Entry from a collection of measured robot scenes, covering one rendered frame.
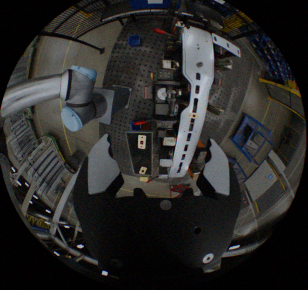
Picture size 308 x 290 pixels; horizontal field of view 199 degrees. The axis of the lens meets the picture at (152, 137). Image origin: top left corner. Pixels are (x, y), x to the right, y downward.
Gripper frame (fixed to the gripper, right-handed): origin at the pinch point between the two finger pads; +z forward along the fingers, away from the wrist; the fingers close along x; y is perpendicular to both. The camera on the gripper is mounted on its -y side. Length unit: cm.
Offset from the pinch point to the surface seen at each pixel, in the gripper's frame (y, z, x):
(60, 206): 250, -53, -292
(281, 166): 157, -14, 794
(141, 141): 20.8, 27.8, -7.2
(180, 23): -36.2, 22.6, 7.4
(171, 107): 2.2, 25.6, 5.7
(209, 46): -42, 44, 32
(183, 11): -70, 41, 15
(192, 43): -39, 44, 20
